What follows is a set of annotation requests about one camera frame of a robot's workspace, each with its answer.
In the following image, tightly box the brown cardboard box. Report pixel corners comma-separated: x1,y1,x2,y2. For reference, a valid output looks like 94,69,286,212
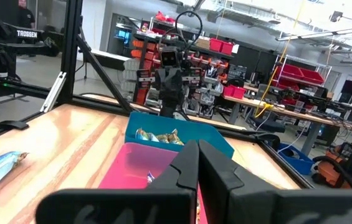
196,36,211,50

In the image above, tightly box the long ceiling light strip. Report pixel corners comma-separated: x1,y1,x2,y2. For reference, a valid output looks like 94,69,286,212
275,25,352,42

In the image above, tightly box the white cable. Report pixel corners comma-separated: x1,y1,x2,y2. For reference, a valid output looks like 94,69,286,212
277,108,308,154

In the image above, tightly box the blue floor crate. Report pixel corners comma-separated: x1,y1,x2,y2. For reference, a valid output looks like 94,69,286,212
277,142,315,175

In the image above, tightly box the black looped wrist cable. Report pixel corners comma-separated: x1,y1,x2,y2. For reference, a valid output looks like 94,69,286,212
174,11,204,52

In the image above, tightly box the yellow hanging cable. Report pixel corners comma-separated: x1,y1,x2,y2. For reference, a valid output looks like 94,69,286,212
254,0,307,118

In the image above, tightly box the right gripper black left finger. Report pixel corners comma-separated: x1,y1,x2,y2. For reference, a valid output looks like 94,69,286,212
35,139,200,224

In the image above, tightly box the blue plastic bin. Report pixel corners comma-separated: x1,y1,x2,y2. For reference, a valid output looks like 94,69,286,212
124,111,235,159

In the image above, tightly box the white wire rack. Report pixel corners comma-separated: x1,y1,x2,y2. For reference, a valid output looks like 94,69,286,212
272,54,333,94

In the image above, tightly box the orange shop vacuum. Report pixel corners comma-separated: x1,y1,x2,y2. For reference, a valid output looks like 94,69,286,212
312,141,352,190

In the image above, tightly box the pink-red plastic bin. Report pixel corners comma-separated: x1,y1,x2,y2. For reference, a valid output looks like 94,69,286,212
97,141,209,224

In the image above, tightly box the wooden workbench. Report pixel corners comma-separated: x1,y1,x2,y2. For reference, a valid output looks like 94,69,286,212
222,93,352,156

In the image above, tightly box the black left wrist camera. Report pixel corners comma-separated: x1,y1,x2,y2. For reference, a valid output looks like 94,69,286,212
160,45,180,68

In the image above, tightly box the silver metal bracket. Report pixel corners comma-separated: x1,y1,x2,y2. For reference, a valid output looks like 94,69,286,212
40,71,67,113

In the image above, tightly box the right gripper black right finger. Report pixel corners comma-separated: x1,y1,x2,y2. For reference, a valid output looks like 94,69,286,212
197,139,352,224

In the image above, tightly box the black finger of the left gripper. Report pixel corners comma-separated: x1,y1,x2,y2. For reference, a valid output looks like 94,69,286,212
169,98,180,118
159,99,170,118

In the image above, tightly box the orange snack bag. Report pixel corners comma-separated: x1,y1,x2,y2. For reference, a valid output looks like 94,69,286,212
168,128,185,146

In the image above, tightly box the black aluminium frame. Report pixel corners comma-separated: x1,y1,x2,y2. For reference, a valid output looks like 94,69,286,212
0,0,315,190

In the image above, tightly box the person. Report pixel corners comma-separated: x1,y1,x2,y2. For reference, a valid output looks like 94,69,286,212
16,0,37,30

